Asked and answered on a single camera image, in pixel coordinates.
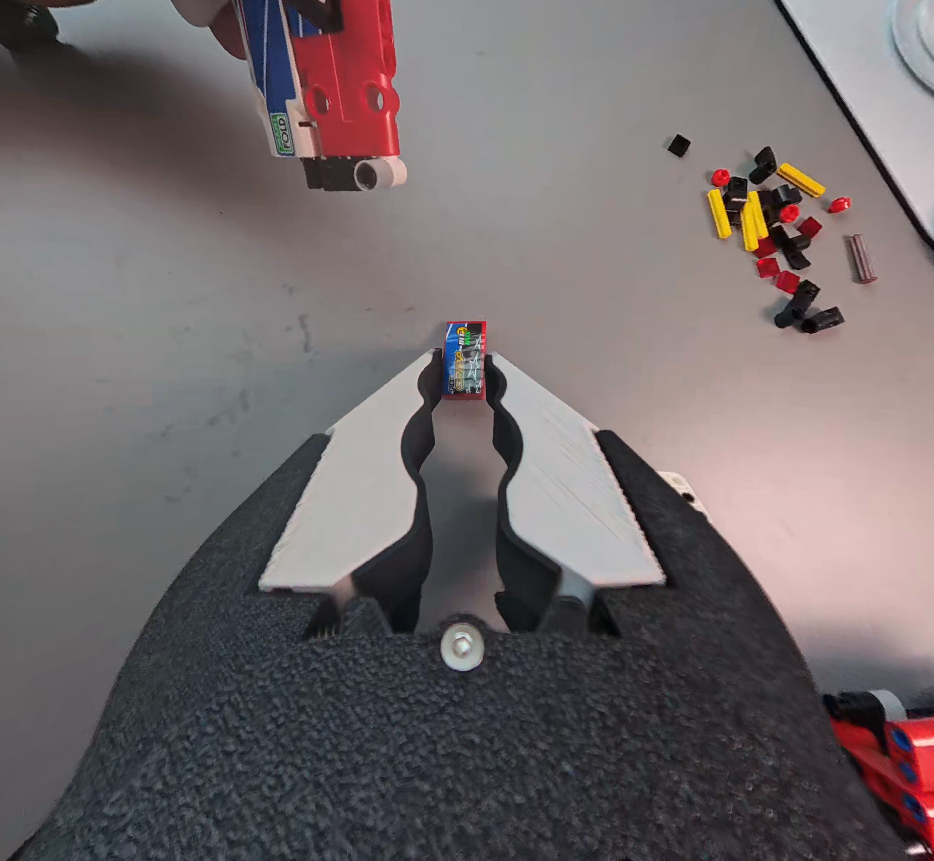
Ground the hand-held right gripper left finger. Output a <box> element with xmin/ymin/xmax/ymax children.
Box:
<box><xmin>259</xmin><ymin>350</ymin><xmax>439</xmax><ymax>594</ymax></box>

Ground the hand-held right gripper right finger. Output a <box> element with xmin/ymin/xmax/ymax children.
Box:
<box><xmin>485</xmin><ymin>352</ymin><xmax>667</xmax><ymax>589</ymax></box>

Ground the red and white toy panel assembly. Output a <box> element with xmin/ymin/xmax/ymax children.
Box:
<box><xmin>225</xmin><ymin>0</ymin><xmax>410</xmax><ymax>192</ymax></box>

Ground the red stickered toy slope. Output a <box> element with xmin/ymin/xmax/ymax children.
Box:
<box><xmin>443</xmin><ymin>320</ymin><xmax>488</xmax><ymax>402</ymax></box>

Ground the white angled toy beam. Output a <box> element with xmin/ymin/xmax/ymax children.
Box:
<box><xmin>657</xmin><ymin>470</ymin><xmax>709</xmax><ymax>520</ymax></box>

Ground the pile of small toy pieces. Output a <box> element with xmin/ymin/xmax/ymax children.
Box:
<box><xmin>667</xmin><ymin>135</ymin><xmax>878</xmax><ymax>334</ymax></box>

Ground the toy car model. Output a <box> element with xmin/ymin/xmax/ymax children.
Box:
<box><xmin>823</xmin><ymin>688</ymin><xmax>934</xmax><ymax>858</ymax></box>

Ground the white book stand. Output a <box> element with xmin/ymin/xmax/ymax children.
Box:
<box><xmin>748</xmin><ymin>0</ymin><xmax>934</xmax><ymax>249</ymax></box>

